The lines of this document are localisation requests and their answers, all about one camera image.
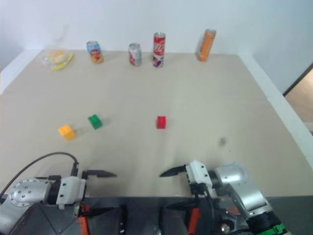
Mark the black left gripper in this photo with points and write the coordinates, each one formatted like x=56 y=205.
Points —
x=74 y=169

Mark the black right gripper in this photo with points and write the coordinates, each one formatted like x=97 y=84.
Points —
x=198 y=192

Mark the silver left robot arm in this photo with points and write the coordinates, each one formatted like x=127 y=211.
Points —
x=27 y=192

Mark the dark rounded housing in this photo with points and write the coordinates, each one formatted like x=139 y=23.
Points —
x=56 y=221
x=174 y=220

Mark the red toy block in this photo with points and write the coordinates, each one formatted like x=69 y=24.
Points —
x=161 y=122

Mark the yellow toy block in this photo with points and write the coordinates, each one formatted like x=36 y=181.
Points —
x=66 y=132

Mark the green toy block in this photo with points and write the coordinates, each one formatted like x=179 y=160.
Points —
x=95 y=121

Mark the yellow banana-shaped piece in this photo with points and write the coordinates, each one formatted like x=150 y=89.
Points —
x=64 y=64

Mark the tall red cola can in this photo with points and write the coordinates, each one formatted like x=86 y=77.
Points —
x=159 y=50

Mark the silver and red drink can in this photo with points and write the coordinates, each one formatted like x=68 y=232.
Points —
x=135 y=55

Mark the blue and yellow juice can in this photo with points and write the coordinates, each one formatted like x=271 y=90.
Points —
x=96 y=52

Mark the round bread bun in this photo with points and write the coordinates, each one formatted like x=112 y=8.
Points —
x=58 y=56

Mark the clear plastic bag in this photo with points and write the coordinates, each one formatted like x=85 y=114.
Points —
x=45 y=60

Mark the tall orange soda can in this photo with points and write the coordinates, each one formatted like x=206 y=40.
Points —
x=205 y=46

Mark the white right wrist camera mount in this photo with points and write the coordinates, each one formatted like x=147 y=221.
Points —
x=198 y=175

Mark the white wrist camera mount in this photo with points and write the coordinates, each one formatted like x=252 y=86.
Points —
x=71 y=191
x=198 y=175

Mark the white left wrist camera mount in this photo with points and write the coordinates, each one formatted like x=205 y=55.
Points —
x=71 y=191

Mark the orange bracket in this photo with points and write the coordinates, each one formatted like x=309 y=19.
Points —
x=84 y=220
x=194 y=219

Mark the dark brown wall strip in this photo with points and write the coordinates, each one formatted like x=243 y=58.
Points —
x=298 y=79

